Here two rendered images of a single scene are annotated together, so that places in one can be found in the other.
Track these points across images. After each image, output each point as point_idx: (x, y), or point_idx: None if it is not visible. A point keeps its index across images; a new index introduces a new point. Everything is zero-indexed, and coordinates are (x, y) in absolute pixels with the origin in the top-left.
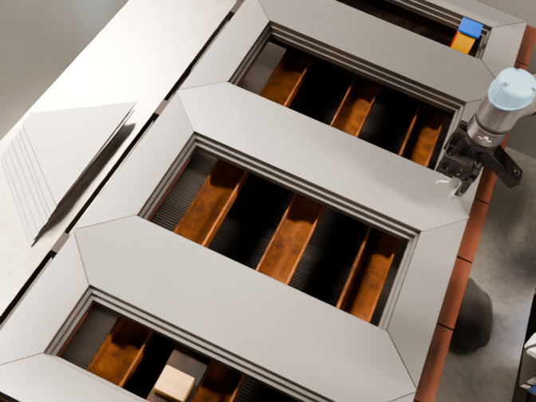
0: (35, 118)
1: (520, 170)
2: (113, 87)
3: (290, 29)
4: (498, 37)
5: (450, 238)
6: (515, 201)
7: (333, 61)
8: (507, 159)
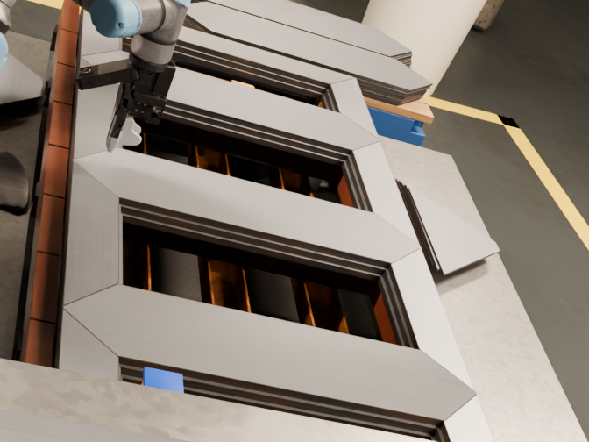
0: (492, 246)
1: (82, 73)
2: (478, 308)
3: (389, 343)
4: None
5: (87, 142)
6: None
7: None
8: (104, 70)
